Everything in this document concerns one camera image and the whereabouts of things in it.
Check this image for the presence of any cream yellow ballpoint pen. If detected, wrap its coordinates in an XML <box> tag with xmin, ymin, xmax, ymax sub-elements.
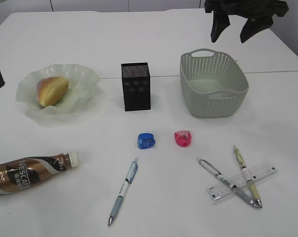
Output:
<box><xmin>233</xmin><ymin>145</ymin><xmax>262</xmax><ymax>208</ymax></box>

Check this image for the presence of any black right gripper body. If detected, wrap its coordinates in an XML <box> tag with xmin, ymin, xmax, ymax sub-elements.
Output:
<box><xmin>204</xmin><ymin>0</ymin><xmax>289</xmax><ymax>17</ymax></box>

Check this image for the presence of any pink pencil sharpener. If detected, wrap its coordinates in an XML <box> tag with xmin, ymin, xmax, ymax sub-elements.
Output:
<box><xmin>174</xmin><ymin>130</ymin><xmax>191</xmax><ymax>147</ymax></box>

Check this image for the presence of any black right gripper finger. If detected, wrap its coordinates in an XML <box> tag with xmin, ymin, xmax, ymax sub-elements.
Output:
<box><xmin>211</xmin><ymin>11</ymin><xmax>230</xmax><ymax>42</ymax></box>
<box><xmin>240</xmin><ymin>14</ymin><xmax>273</xmax><ymax>43</ymax></box>

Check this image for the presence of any pale green plastic basket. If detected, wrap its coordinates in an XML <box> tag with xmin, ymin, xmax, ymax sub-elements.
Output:
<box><xmin>180</xmin><ymin>49</ymin><xmax>249</xmax><ymax>118</ymax></box>

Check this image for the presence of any sugared toy bread bun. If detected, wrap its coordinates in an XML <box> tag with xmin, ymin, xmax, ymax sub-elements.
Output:
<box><xmin>36</xmin><ymin>77</ymin><xmax>69</xmax><ymax>107</ymax></box>

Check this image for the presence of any brown Nescafe coffee bottle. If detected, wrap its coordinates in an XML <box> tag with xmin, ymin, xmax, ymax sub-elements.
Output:
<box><xmin>0</xmin><ymin>151</ymin><xmax>79</xmax><ymax>196</ymax></box>

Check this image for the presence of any blue pencil sharpener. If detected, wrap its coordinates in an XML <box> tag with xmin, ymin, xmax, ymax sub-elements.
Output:
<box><xmin>137</xmin><ymin>133</ymin><xmax>155</xmax><ymax>149</ymax></box>

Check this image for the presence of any blue grey ballpoint pen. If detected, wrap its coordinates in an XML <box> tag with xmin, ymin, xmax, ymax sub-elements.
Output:
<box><xmin>108</xmin><ymin>158</ymin><xmax>138</xmax><ymax>227</ymax></box>

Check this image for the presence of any black mesh pen holder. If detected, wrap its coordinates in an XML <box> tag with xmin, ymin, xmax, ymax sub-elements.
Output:
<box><xmin>121</xmin><ymin>62</ymin><xmax>151</xmax><ymax>112</ymax></box>

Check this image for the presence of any pale green wavy glass plate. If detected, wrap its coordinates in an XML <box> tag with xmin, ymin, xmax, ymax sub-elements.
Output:
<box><xmin>16</xmin><ymin>64</ymin><xmax>100</xmax><ymax>114</ymax></box>

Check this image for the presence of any transparent plastic ruler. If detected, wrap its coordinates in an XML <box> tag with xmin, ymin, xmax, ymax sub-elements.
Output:
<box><xmin>206</xmin><ymin>162</ymin><xmax>278</xmax><ymax>202</ymax></box>

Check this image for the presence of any silver grey ballpoint pen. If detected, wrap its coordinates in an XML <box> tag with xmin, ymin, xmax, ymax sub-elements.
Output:
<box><xmin>196</xmin><ymin>157</ymin><xmax>259</xmax><ymax>209</ymax></box>

